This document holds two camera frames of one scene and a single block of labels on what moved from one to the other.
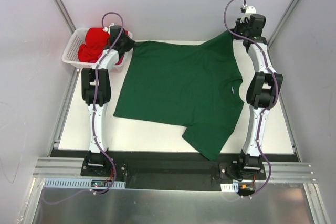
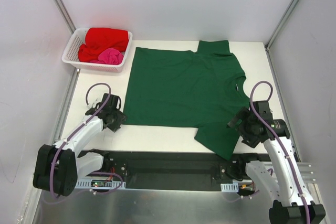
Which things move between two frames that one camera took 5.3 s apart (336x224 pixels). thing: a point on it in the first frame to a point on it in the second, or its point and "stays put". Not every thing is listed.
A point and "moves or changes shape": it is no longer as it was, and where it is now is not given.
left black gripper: (128, 43) to (115, 121)
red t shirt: (96, 39) stays put
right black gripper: (237, 32) to (241, 126)
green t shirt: (188, 85) moves or changes shape
